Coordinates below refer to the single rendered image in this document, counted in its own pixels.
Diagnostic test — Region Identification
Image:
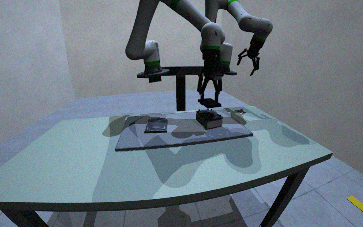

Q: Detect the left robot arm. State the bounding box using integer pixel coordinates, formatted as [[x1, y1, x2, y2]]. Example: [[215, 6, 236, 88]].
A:
[[205, 0, 273, 72]]

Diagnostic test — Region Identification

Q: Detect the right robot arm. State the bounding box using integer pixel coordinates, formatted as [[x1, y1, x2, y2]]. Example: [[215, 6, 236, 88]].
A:
[[125, 0, 226, 74]]

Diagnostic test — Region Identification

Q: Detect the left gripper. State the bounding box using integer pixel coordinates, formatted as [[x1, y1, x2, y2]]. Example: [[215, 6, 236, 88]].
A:
[[237, 45, 260, 76]]

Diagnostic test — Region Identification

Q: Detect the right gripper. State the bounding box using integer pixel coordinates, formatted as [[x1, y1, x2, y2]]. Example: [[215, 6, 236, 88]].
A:
[[197, 60, 223, 106]]

